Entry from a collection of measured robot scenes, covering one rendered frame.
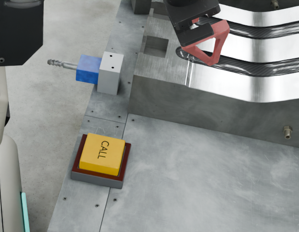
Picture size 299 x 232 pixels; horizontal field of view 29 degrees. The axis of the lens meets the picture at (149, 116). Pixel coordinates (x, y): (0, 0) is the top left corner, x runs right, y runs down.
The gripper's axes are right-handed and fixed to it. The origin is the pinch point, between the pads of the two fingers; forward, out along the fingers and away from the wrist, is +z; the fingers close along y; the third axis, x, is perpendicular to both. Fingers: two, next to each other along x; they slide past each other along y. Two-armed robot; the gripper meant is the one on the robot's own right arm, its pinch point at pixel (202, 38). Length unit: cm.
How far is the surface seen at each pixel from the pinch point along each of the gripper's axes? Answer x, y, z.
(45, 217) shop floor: 60, 39, 81
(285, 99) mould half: -9.0, -4.5, 15.3
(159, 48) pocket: 6.8, 13.6, 11.2
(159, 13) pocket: 4.4, 24.1, 12.6
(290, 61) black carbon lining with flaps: -13.2, 4.1, 17.0
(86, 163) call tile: 22.8, -8.3, 6.6
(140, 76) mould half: 11.1, 4.2, 6.4
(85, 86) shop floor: 41, 96, 91
